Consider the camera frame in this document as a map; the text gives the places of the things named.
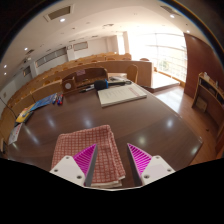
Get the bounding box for wooden desk organizer with clock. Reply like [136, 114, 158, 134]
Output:
[61, 67, 109, 95]

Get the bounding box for large bright window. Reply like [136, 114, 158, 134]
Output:
[128, 32, 188, 83]

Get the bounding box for wooden shelf unit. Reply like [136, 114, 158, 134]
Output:
[191, 71, 224, 128]

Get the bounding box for large white notebook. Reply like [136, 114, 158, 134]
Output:
[97, 83, 148, 108]

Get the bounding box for wooden chair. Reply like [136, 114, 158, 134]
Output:
[125, 63, 139, 84]

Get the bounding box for blue folder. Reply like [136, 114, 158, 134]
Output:
[31, 93, 58, 112]

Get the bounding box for white printed paper sheet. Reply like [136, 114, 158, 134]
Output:
[8, 122, 24, 145]

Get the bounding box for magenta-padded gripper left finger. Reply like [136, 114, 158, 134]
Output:
[49, 143, 99, 188]

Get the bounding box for yellow book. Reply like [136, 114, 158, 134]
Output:
[15, 103, 36, 124]

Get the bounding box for red white checked towel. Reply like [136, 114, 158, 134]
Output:
[50, 124, 127, 189]

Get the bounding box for rows of wooden lecture seats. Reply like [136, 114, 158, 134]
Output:
[0, 52, 154, 134]

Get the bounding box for ceiling air vent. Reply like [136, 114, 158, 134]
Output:
[44, 4, 75, 23]

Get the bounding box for recessed ceiling lights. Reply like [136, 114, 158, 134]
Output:
[2, 13, 191, 79]

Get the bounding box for microphone with blue foam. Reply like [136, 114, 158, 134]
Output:
[93, 79, 133, 91]

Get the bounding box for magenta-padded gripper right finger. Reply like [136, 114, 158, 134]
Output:
[126, 142, 176, 187]

